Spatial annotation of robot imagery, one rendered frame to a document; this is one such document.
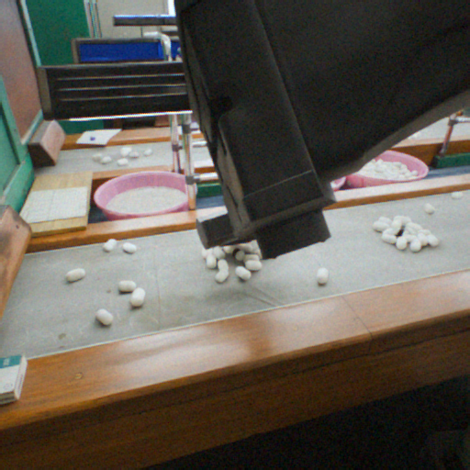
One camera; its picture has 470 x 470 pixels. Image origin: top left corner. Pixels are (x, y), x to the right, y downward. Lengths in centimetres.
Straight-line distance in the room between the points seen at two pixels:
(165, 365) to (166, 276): 23
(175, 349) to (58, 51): 298
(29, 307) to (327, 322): 51
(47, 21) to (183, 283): 284
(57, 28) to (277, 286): 291
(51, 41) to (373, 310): 307
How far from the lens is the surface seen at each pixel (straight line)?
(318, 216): 20
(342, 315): 63
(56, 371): 59
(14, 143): 110
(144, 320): 65
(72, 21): 333
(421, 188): 113
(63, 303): 73
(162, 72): 65
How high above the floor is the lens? 119
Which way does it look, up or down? 32 degrees down
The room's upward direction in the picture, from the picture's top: straight up
